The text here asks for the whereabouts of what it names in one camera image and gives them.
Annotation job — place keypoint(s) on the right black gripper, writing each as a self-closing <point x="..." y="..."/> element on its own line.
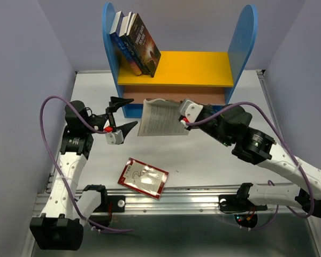
<point x="208" y="107"/>

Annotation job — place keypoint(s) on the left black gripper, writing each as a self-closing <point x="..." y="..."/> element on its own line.
<point x="116" y="102"/>

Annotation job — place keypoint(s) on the dark sunset paperback book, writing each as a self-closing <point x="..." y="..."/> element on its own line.
<point x="160" y="117"/>

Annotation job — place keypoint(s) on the red bordered cream book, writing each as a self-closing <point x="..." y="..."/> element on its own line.
<point x="143" y="178"/>

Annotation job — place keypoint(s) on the Three Days To See book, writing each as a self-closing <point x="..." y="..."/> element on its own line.
<point x="145" y="45"/>

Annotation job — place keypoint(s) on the blue Jane Eyre book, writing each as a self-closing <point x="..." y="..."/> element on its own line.
<point x="115" y="30"/>

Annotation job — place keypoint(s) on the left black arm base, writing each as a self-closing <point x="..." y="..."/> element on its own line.
<point x="109" y="205"/>

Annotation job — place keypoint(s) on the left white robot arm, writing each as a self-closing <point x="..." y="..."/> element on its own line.
<point x="60" y="225"/>

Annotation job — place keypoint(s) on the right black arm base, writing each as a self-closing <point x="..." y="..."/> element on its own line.
<point x="243" y="209"/>

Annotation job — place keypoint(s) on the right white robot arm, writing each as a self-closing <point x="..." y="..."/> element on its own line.
<point x="261" y="150"/>

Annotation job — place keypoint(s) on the blue and yellow bookshelf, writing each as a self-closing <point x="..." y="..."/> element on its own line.
<point x="206" y="77"/>

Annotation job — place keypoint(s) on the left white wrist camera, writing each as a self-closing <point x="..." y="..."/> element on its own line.
<point x="115" y="138"/>

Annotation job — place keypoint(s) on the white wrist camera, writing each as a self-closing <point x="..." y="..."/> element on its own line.
<point x="190" y="110"/>
<point x="115" y="138"/>

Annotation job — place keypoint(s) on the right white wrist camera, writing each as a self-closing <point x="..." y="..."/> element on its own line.
<point x="190" y="110"/>

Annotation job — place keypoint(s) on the aluminium mounting rail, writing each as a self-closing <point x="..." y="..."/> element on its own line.
<point x="174" y="201"/>

